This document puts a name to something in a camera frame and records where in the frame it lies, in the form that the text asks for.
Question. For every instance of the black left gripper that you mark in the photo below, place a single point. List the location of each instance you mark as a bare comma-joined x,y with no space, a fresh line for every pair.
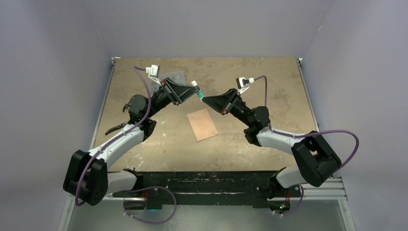
185,92

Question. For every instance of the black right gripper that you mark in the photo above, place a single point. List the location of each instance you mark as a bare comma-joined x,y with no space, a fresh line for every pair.
224,103

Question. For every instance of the green white glue stick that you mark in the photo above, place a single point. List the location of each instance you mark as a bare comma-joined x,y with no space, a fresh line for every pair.
199,92

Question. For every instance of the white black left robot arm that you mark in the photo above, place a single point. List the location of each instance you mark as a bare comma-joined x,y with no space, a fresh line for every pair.
88,178

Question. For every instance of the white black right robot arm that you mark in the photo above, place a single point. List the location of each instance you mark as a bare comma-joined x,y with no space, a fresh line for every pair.
315,160

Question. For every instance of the clear plastic organizer box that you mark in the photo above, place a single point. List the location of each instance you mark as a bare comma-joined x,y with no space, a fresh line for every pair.
176,76

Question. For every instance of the black pliers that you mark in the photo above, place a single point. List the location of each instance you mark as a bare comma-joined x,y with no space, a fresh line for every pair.
118,127

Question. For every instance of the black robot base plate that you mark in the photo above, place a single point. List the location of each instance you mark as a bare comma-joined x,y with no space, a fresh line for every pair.
144,179

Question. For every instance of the aluminium frame rail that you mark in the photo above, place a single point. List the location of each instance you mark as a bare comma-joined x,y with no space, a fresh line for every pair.
227,190

